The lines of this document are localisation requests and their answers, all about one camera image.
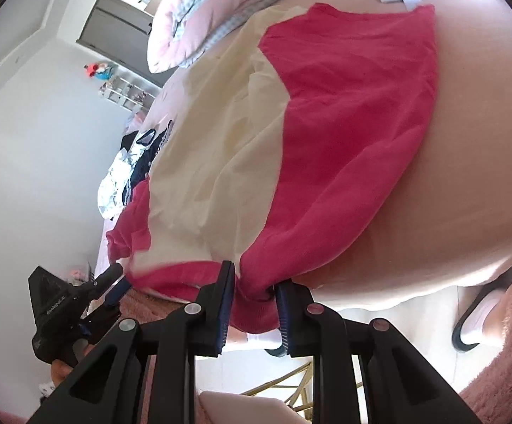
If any red and blue wall plush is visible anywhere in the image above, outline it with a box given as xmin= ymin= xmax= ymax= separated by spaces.
xmin=83 ymin=62 xmax=113 ymax=81

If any person's foot in slipper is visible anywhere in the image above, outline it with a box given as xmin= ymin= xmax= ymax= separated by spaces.
xmin=452 ymin=269 xmax=512 ymax=354
xmin=247 ymin=329 xmax=288 ymax=358

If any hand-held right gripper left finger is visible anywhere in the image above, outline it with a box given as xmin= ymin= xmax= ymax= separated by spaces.
xmin=26 ymin=260 xmax=236 ymax=424

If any white crumpled garment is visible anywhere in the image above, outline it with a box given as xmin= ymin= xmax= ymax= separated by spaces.
xmin=98 ymin=152 xmax=139 ymax=219

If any person's pink fleece clothing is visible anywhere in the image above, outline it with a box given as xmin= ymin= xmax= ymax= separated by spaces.
xmin=0 ymin=247 xmax=512 ymax=424

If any white shelf rack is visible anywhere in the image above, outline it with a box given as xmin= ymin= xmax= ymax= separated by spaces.
xmin=99 ymin=75 xmax=159 ymax=113

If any grey wardrobe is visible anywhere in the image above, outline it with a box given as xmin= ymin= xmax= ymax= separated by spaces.
xmin=77 ymin=0 xmax=168 ymax=84

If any pink checked quilt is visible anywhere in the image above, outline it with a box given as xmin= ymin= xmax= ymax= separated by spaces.
xmin=147 ymin=0 xmax=340 ymax=73

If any person's left foot in slipper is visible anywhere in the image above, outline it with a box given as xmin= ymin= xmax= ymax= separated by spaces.
xmin=247 ymin=329 xmax=288 ymax=358

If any navy skirt with white stripes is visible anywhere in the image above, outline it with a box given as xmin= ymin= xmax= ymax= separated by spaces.
xmin=123 ymin=119 xmax=175 ymax=195

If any person's right foot in slipper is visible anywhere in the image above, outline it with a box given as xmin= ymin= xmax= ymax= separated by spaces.
xmin=452 ymin=269 xmax=512 ymax=354

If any gold wire frame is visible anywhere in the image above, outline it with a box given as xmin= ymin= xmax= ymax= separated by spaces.
xmin=240 ymin=360 xmax=316 ymax=409

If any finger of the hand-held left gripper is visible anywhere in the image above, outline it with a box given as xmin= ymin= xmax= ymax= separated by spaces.
xmin=78 ymin=306 xmax=123 ymax=343
xmin=83 ymin=263 xmax=130 ymax=307

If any person's left hand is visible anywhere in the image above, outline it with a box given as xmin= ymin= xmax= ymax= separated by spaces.
xmin=50 ymin=340 xmax=95 ymax=387

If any white garment with black trim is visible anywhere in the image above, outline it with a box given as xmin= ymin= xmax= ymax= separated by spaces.
xmin=133 ymin=128 xmax=157 ymax=148

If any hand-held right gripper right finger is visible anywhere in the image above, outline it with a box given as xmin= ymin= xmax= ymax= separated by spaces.
xmin=273 ymin=280 xmax=486 ymax=424

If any pink and cream shirt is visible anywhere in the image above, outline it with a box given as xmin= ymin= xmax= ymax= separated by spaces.
xmin=106 ymin=4 xmax=441 ymax=334

